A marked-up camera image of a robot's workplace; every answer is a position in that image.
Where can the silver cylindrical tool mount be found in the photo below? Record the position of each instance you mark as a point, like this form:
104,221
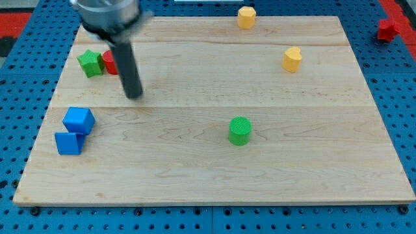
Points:
111,21

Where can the black cylindrical pointer rod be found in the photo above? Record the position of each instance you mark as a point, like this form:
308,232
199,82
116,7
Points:
125,63

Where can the red cylinder block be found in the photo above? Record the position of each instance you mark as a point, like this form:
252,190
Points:
109,62

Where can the green star block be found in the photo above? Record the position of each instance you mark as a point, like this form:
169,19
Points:
91,63

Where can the blue cube block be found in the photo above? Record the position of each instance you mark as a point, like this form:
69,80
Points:
79,120

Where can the blue wedge block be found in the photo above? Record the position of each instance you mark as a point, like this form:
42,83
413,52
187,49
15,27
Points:
69,143

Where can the light wooden board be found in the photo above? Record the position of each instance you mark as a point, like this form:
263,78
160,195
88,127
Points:
317,137

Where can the green cylinder block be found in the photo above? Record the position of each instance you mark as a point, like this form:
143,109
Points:
239,131

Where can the yellow octagon block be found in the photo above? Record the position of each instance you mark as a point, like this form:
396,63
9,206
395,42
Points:
246,17

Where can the yellow heart block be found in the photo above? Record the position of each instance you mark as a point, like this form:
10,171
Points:
292,59

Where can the red star block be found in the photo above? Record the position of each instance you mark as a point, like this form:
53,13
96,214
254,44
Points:
388,29

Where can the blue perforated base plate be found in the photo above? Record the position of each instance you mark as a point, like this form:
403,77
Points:
31,72

